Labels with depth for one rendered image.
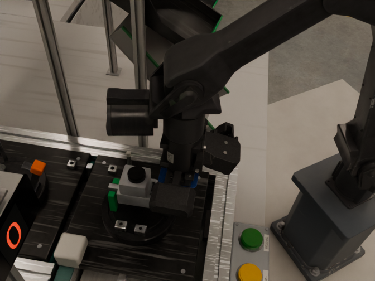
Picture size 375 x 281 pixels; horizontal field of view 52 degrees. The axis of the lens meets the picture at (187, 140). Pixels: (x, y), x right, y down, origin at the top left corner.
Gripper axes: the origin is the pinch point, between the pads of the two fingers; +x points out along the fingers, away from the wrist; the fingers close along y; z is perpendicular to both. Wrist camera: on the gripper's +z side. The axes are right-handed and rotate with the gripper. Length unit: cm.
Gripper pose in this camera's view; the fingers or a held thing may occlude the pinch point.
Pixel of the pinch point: (179, 179)
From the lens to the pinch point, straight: 63.3
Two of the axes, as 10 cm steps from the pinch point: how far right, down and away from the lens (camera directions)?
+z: 9.9, 1.5, -0.6
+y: 1.6, -7.4, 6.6
